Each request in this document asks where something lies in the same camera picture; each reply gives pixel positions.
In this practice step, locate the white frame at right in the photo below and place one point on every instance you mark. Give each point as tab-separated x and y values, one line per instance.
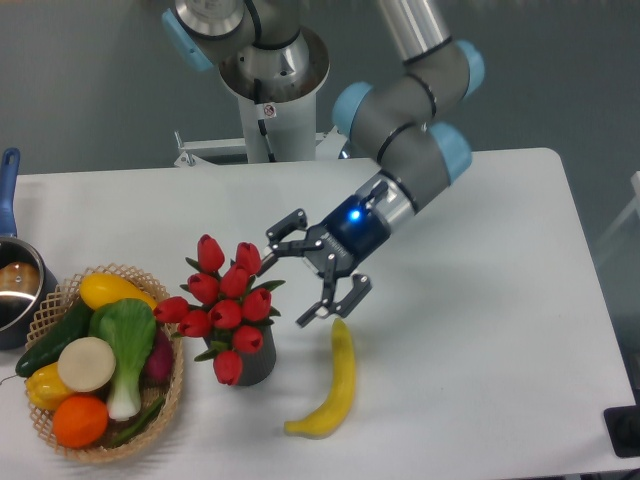
616	251

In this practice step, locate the yellow squash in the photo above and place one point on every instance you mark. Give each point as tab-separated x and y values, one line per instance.
98	290

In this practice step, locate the green bean pod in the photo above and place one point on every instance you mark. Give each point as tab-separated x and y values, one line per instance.
139	424

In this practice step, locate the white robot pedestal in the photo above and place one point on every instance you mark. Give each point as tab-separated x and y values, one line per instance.
272	132

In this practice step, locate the black device at edge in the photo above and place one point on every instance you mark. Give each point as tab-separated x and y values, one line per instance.
623	429

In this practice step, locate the blue handled saucepan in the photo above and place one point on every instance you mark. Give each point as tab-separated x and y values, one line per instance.
25	278

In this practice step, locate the cream round slice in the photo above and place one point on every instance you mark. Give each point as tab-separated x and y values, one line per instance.
86	364

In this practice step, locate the purple sweet potato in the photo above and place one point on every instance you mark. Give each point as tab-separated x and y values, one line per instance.
159	364

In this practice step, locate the yellow banana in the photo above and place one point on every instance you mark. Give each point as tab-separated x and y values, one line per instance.
328	417

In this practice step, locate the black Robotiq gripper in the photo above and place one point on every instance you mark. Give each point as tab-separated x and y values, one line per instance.
334	247

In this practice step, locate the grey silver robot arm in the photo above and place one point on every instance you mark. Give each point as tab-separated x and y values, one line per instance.
274	66

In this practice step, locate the dark grey ribbed vase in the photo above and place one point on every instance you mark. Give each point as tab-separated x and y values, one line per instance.
243	356

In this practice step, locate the dark green cucumber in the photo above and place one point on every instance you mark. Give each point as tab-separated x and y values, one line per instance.
47	350

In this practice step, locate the orange fruit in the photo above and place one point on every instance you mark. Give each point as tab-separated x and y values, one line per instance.
80	420

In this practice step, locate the woven wicker basket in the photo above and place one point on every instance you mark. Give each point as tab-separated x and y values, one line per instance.
51	310

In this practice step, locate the green bok choy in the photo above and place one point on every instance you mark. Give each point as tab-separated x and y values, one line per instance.
128	327

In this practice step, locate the yellow bell pepper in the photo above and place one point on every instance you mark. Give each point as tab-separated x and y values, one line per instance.
45	389

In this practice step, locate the red tulip bouquet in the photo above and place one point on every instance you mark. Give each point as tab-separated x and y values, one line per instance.
225	293

